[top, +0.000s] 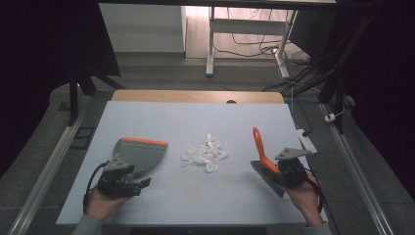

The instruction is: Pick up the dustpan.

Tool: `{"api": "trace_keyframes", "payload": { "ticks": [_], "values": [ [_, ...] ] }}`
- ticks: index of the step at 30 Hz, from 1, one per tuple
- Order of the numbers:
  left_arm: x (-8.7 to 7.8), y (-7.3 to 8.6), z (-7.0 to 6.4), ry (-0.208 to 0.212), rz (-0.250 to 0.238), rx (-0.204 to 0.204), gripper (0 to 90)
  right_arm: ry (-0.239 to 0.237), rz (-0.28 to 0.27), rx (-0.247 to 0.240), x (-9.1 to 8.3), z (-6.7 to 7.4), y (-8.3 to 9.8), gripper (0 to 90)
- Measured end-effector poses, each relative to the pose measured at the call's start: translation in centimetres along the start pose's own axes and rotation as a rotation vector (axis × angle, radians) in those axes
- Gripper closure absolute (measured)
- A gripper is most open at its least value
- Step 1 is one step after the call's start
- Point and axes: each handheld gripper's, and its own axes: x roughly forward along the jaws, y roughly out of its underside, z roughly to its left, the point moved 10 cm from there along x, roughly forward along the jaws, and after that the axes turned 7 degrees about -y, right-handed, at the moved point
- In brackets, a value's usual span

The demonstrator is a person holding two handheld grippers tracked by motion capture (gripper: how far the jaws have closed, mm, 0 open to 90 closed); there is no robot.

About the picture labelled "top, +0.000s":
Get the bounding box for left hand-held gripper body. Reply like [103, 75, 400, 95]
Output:
[97, 157, 142, 199]

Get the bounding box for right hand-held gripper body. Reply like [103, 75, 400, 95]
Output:
[274, 147, 313, 189]

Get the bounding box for grey dustpan with orange edge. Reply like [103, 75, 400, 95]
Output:
[113, 136, 169, 179]

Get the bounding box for orange-handled grey brush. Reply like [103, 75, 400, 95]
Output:
[250, 126, 286, 199]

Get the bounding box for pile of white paper scraps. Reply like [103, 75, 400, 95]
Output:
[180, 132, 230, 174]

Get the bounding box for person's left hand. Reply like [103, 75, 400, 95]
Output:
[85, 187, 131, 221]

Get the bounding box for person's right hand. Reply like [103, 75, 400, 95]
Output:
[284, 172, 324, 227]

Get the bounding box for black tripod stand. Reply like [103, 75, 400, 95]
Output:
[66, 63, 125, 127]

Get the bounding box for black metal stand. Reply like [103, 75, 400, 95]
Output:
[283, 13, 376, 135]

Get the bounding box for white cabinet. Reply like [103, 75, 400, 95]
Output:
[99, 3, 187, 54]

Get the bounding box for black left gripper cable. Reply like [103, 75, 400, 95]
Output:
[82, 161, 111, 215]

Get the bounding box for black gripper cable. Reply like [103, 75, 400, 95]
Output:
[304, 167, 326, 213]
[82, 161, 111, 215]

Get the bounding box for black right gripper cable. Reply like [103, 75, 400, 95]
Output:
[304, 167, 326, 213]

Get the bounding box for aluminium rail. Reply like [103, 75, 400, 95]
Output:
[320, 103, 394, 235]
[7, 107, 88, 235]

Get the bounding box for black floor cables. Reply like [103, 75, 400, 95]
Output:
[213, 8, 334, 96]

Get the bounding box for white desk frame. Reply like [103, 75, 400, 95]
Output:
[206, 6, 299, 79]

